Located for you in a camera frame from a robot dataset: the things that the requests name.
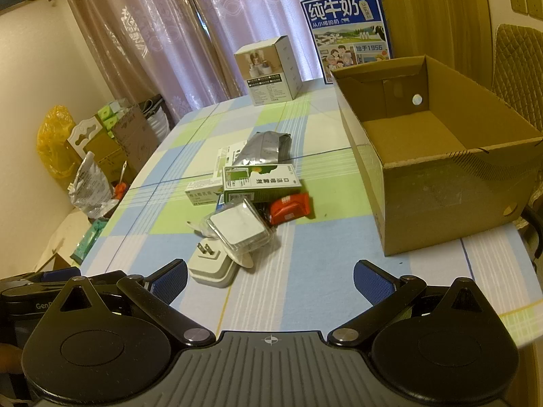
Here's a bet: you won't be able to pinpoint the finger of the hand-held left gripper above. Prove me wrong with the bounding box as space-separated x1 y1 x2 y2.
82 270 128 286
40 268 81 283

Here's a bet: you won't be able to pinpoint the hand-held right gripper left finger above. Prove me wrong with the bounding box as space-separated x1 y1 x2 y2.
51 258 217 348

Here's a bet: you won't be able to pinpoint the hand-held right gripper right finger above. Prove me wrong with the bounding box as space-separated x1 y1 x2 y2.
326 259 495 348

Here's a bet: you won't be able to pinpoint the white power adapter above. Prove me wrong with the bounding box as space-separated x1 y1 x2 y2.
187 237 240 288

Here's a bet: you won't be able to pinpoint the clear plastic case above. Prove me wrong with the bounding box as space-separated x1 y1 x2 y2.
203 201 273 261

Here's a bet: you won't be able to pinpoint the white green medicine box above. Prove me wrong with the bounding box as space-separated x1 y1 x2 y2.
185 176 225 207

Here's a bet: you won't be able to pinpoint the red packet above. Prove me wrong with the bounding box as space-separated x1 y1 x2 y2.
270 193 312 226

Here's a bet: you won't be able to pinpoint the white box green stripes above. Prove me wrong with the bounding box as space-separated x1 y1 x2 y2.
216 140 251 176

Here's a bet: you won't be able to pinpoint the silver foil pouch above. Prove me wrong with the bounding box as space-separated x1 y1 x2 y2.
232 131 293 167

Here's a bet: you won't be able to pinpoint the green tissue packet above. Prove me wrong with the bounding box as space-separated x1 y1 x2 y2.
70 218 109 264

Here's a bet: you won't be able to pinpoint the white plastic bag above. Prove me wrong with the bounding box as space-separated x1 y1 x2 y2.
68 151 119 219

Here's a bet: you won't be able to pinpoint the yellow plastic bag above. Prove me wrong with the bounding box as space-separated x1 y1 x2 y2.
36 105 83 181

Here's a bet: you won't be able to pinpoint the brown floor cardboard box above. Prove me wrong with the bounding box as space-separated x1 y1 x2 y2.
85 104 160 187

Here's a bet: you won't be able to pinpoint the white cut-out carton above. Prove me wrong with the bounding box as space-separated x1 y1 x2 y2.
67 119 105 164

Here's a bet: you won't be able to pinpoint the green white cartons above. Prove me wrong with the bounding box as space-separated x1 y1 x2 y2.
94 99 128 138

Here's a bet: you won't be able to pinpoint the white product box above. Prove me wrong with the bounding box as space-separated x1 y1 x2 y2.
234 35 304 106

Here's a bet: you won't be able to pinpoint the pink sheer curtain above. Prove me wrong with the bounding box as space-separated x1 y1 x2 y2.
57 0 340 123

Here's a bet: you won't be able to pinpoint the blue milk carton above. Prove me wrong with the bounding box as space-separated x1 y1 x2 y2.
300 0 394 84

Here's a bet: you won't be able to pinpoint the quilted chair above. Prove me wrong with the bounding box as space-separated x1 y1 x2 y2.
488 23 543 136

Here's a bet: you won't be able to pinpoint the brown curtain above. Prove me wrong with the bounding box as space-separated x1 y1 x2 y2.
356 0 505 94

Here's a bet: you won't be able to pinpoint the orange handled screwdriver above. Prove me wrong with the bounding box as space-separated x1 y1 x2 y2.
114 161 129 198

